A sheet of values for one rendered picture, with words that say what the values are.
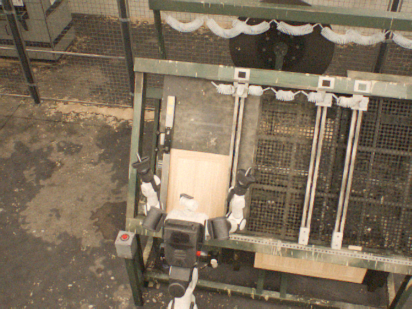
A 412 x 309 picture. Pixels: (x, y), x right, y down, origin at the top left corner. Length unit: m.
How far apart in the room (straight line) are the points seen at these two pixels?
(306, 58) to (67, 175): 2.98
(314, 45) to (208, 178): 1.28
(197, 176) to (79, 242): 1.71
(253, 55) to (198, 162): 0.96
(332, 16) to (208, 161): 1.35
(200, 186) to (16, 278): 2.06
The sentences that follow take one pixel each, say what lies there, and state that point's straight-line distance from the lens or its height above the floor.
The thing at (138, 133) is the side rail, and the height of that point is 1.46.
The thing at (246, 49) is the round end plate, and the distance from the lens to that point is 3.63.
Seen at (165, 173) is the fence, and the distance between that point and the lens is 3.37.
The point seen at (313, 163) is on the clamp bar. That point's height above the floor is 1.42.
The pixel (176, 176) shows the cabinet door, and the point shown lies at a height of 1.20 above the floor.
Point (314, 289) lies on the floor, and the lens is 4.29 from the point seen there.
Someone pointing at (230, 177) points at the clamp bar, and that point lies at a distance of 3.27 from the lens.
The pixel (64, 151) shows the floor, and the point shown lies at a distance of 5.63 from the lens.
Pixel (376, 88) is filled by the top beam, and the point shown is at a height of 1.90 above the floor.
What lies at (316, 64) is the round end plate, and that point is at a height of 1.73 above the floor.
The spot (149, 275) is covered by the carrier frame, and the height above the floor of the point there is 0.18.
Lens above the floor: 3.60
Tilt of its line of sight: 43 degrees down
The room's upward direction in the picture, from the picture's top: 1 degrees counter-clockwise
